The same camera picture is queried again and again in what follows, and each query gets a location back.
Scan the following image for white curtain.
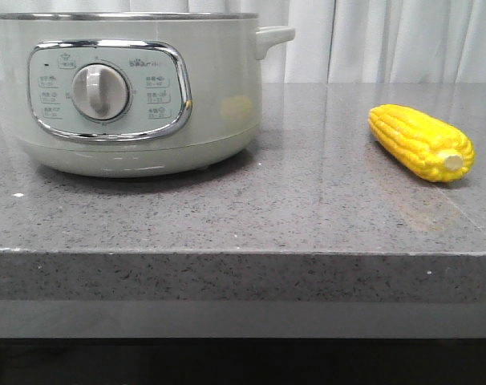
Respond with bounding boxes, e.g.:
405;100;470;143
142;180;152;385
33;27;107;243
0;1;486;83

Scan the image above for pale green electric cooking pot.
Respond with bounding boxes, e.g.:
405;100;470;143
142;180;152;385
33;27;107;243
0;12;295;178

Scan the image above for yellow corn cob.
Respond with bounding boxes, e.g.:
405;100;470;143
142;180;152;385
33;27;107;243
368;104;476;183

